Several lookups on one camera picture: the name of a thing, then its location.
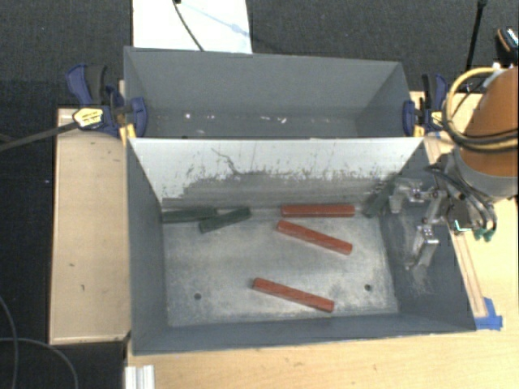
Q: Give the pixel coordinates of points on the pale wood board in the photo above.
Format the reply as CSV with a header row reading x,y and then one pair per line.
x,y
91,233

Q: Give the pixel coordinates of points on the dark green flat block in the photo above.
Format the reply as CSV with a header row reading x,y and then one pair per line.
x,y
225,220
187,215
375,205

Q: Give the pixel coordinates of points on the red-brown flat block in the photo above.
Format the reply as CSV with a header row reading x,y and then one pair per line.
x,y
314,237
292,294
317,210

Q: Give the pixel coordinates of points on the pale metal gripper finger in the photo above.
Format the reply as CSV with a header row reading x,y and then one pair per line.
x,y
399,197
423,249

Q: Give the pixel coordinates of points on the grey metal bin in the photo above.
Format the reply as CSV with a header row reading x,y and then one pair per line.
x,y
259,257

